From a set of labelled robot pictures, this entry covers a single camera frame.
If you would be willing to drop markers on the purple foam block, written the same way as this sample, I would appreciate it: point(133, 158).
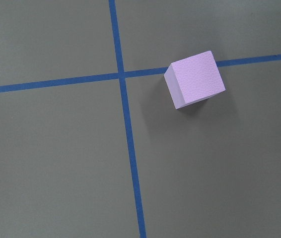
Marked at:
point(193, 79)

